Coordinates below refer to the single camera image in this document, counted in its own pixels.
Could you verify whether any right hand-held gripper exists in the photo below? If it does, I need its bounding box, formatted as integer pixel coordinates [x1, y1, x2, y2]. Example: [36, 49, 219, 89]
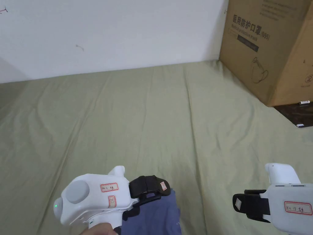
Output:
[232, 163, 313, 235]

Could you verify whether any dark blue shirt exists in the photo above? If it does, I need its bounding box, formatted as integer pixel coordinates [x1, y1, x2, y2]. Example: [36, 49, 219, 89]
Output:
[117, 188, 183, 235]

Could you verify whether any bed with pale green sheet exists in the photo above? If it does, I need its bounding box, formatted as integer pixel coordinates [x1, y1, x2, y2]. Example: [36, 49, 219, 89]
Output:
[0, 59, 313, 235]

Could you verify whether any person's left hand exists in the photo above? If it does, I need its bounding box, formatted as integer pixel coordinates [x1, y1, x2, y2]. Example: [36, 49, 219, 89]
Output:
[82, 222, 120, 235]

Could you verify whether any large brown cardboard carton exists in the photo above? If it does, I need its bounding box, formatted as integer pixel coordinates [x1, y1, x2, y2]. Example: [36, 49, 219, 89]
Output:
[219, 0, 313, 107]

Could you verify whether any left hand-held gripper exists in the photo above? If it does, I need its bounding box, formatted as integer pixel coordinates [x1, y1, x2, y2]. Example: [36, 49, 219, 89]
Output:
[53, 166, 172, 229]

